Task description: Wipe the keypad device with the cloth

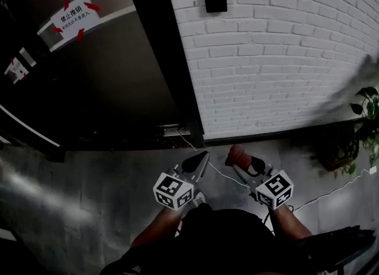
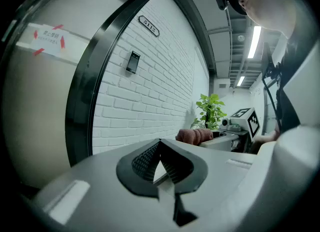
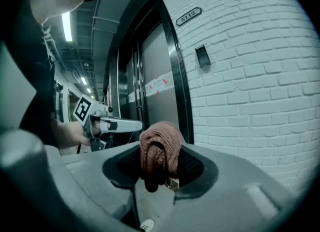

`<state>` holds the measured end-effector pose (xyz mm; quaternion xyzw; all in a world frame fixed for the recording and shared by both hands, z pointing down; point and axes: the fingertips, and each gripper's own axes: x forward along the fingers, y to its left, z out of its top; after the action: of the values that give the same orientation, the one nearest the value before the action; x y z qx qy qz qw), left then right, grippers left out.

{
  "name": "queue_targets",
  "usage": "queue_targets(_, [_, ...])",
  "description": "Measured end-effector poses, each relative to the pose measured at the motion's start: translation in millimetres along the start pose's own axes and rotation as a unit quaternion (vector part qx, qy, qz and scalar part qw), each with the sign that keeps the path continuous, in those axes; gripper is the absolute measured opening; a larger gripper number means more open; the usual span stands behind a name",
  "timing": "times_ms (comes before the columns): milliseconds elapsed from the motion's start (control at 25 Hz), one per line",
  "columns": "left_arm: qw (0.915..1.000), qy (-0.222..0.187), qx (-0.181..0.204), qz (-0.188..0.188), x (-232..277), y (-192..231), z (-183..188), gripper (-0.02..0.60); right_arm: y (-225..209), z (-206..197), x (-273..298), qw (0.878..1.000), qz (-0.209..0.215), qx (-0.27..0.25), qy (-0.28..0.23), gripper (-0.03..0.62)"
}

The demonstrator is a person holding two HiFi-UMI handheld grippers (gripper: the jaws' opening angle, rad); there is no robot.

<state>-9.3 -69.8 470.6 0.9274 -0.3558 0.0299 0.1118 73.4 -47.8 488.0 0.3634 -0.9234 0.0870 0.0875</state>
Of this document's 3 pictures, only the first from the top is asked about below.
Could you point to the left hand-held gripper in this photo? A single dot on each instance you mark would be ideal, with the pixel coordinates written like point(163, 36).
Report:
point(173, 191)

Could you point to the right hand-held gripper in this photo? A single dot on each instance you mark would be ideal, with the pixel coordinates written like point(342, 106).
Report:
point(274, 191)

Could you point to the person's left forearm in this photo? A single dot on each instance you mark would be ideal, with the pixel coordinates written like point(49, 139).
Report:
point(160, 226)

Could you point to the person's right forearm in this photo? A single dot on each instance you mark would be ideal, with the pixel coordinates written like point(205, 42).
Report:
point(291, 222)

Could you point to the person's white shoe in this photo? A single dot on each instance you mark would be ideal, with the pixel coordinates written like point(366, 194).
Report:
point(199, 200)

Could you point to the person's black clothing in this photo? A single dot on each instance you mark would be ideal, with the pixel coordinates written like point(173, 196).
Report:
point(213, 238)

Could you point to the dark glass door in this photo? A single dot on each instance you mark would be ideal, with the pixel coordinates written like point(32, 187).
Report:
point(118, 75)

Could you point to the potted green plant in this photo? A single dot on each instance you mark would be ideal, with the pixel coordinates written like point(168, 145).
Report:
point(362, 125)

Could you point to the white power plug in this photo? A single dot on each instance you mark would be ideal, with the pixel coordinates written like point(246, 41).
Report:
point(372, 170)

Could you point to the large white taped paper sign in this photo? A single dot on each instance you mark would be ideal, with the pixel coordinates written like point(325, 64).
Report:
point(74, 19)

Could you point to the small white taped paper sign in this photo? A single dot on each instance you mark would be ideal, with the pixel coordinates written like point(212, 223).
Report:
point(16, 70)

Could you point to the metal door floor bracket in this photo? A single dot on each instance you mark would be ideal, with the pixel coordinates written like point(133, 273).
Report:
point(174, 130)

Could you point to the black door frame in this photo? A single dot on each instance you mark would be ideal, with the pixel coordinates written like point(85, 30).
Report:
point(165, 45)

